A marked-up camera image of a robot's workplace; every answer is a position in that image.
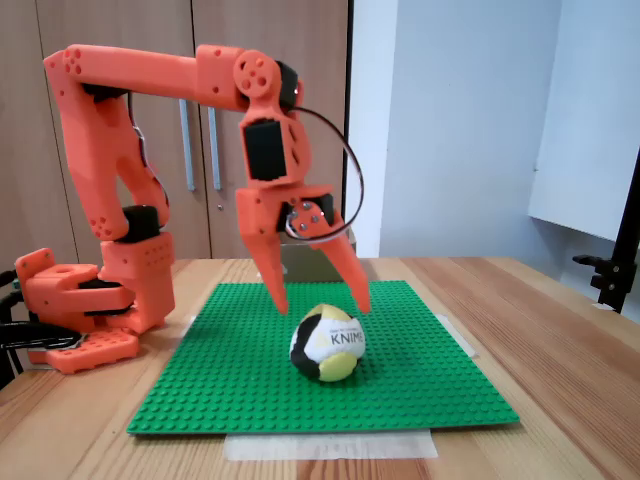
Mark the yellow white black fabric ball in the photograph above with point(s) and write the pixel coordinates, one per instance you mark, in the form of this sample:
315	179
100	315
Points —
330	345

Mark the brown cardboard box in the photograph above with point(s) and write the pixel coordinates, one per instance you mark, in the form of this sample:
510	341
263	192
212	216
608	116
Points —
310	267

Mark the beige masking tape strip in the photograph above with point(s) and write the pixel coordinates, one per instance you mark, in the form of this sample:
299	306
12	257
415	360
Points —
182	335
462	340
325	447

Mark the green studded baseplate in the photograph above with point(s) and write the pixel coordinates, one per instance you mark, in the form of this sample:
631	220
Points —
400	390

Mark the brown wooden cabinet door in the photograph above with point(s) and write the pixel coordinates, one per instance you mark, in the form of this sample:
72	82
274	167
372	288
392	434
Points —
320	60
20	125
165	25

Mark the black table clamp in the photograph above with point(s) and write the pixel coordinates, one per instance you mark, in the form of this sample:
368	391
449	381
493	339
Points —
35	337

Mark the black camera stand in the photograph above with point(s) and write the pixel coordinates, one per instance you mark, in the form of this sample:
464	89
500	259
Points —
610	280

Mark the white wall panel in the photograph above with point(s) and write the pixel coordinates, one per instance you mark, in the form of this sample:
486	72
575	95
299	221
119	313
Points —
590	125

